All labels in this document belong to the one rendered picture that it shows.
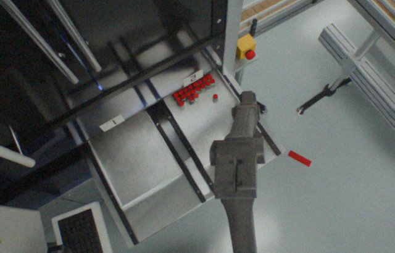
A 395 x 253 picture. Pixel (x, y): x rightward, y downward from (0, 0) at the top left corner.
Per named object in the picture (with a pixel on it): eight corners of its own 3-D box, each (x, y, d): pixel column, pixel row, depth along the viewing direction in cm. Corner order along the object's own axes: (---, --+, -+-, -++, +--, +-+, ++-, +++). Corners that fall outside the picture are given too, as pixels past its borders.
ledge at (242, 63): (216, 49, 140) (217, 47, 138) (241, 36, 142) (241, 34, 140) (234, 73, 136) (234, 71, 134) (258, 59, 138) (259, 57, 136)
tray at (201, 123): (162, 98, 130) (160, 95, 127) (215, 69, 134) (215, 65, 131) (203, 168, 120) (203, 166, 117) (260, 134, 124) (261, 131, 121)
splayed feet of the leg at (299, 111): (292, 109, 221) (298, 101, 208) (346, 76, 229) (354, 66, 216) (299, 118, 219) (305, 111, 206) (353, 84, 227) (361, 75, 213)
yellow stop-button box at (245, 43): (229, 48, 129) (231, 37, 122) (244, 40, 130) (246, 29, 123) (240, 62, 126) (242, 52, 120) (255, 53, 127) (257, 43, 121)
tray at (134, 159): (85, 134, 126) (82, 132, 123) (141, 103, 130) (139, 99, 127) (123, 208, 116) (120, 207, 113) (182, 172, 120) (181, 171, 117)
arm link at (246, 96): (231, 115, 98) (259, 113, 96) (231, 83, 102) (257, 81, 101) (236, 129, 108) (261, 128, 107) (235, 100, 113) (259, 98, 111)
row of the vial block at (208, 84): (176, 102, 129) (174, 98, 125) (213, 82, 132) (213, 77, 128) (178, 107, 129) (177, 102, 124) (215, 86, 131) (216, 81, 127)
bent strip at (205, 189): (185, 163, 121) (184, 160, 116) (192, 160, 122) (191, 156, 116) (203, 195, 117) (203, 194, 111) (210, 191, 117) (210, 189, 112)
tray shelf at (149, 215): (76, 142, 127) (74, 141, 125) (220, 62, 138) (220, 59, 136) (129, 249, 113) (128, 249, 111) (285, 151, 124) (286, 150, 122)
